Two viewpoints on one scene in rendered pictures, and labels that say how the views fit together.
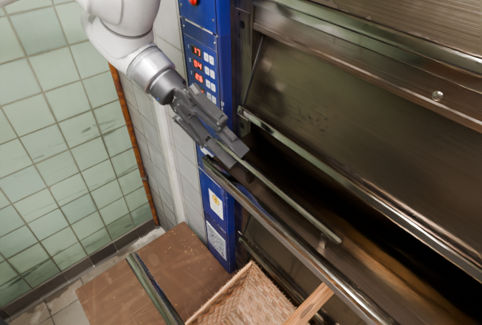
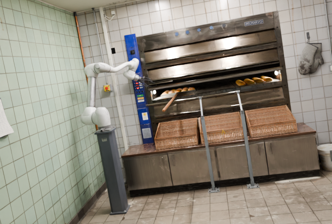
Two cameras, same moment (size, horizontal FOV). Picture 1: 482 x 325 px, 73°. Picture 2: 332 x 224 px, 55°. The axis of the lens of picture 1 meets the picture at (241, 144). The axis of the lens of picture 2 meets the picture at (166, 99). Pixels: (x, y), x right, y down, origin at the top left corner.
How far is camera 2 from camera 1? 4.09 m
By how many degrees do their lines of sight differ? 51
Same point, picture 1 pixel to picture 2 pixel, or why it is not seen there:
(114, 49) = (132, 73)
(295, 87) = (155, 73)
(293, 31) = (153, 66)
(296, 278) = (169, 112)
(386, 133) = (169, 70)
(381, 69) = (165, 64)
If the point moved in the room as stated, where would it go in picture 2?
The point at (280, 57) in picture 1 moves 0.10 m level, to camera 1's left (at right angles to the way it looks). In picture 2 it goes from (151, 71) to (145, 72)
